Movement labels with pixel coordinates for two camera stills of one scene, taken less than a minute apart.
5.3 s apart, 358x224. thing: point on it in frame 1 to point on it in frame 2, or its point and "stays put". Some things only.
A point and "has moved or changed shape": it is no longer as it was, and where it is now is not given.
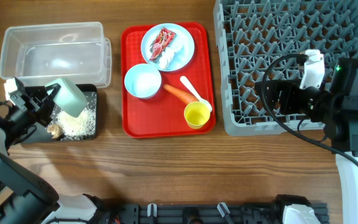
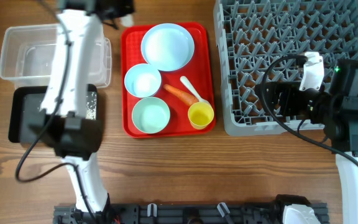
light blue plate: [168, 46] stays put
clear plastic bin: [39, 53] stays put
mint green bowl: [69, 99] has moved or changed shape
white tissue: [167, 55] to [127, 20]
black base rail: [246, 213] stays put
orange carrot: [184, 98] stays put
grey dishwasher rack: [252, 33] stays put
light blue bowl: [142, 81] stays put
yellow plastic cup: [196, 114] has moved or changed shape
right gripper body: [274, 95] stays put
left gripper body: [31, 114] to [121, 8]
